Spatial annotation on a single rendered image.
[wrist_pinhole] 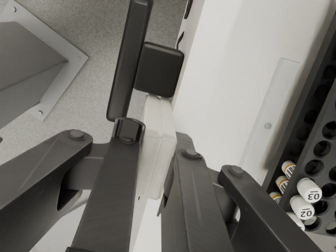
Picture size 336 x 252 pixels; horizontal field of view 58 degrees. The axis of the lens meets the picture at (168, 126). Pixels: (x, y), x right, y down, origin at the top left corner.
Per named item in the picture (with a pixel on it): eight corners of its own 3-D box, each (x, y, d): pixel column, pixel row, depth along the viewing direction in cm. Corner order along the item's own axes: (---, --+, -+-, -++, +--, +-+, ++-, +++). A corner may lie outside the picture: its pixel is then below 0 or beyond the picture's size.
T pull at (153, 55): (107, 116, 19) (103, 123, 18) (133, -9, 17) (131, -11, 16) (162, 129, 20) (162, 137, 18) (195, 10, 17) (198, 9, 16)
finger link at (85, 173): (127, 203, 11) (47, 187, 11) (136, 148, 16) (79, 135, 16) (136, 169, 11) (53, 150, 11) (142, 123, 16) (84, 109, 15)
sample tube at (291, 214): (268, 185, 25) (292, 220, 21) (282, 189, 25) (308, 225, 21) (262, 198, 25) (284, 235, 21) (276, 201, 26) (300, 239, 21)
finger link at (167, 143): (160, 137, 12) (178, 141, 12) (158, 95, 19) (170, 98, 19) (143, 198, 13) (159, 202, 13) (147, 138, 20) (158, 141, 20)
